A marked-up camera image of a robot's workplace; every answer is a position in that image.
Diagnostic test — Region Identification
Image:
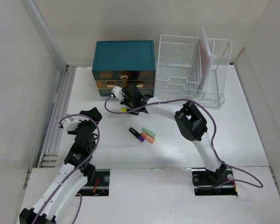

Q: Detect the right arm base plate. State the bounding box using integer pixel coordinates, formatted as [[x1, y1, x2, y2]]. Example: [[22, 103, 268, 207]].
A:
[[192, 168, 238, 196]]

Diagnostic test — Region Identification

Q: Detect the purple cable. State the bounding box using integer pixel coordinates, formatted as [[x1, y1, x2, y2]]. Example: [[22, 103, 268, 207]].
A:
[[104, 95, 264, 189], [31, 113, 101, 224]]

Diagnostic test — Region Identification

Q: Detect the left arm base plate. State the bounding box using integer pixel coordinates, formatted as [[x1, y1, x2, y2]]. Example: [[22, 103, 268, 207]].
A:
[[79, 169, 110, 196]]

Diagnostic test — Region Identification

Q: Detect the pastel green highlighter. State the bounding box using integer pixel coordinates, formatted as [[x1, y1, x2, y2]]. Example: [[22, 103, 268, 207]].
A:
[[141, 128, 156, 138]]

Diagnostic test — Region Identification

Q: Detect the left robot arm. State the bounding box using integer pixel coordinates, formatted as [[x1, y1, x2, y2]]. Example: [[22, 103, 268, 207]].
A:
[[19, 107, 102, 224]]

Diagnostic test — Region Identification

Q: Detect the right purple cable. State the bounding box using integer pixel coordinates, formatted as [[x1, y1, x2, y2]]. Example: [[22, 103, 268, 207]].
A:
[[104, 95, 264, 189]]

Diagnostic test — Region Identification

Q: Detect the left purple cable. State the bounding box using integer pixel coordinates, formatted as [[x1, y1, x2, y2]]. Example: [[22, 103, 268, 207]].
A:
[[31, 113, 101, 224]]

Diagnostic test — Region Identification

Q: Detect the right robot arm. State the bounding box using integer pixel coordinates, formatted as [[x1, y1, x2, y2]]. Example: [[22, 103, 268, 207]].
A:
[[112, 84, 227, 185]]

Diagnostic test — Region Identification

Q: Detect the aluminium rail frame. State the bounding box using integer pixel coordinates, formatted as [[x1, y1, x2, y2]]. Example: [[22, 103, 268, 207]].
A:
[[36, 65, 76, 168]]

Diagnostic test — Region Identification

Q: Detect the purple black highlighter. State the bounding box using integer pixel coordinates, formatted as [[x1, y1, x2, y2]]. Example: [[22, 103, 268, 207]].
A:
[[129, 127, 145, 142]]

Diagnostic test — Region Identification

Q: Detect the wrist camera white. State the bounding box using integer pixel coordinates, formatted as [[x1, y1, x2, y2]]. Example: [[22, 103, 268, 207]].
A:
[[112, 86, 123, 101], [57, 114, 80, 132]]

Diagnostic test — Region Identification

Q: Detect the yellow black highlighter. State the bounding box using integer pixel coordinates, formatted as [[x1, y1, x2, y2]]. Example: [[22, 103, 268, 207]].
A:
[[121, 108, 139, 116]]

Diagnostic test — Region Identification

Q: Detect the clear mesh zip pouch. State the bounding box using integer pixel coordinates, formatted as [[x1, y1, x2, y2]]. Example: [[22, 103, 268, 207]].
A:
[[198, 27, 216, 90]]

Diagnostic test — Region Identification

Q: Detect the pastel orange highlighter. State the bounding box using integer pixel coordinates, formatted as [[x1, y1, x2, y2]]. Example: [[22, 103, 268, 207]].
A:
[[141, 132, 155, 144]]

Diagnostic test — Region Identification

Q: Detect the teal drawer organizer box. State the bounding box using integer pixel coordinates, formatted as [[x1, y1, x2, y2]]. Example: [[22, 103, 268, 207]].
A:
[[92, 40, 156, 97]]

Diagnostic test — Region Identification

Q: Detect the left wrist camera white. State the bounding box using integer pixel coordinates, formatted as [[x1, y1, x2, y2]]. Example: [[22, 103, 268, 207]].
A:
[[57, 114, 80, 132]]

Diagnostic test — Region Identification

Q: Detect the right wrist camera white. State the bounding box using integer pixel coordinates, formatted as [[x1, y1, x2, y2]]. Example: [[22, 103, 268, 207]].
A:
[[112, 86, 123, 101]]

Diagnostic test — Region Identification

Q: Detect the white wire desk organizer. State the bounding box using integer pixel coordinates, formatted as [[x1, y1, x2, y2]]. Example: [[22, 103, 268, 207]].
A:
[[154, 35, 232, 108]]

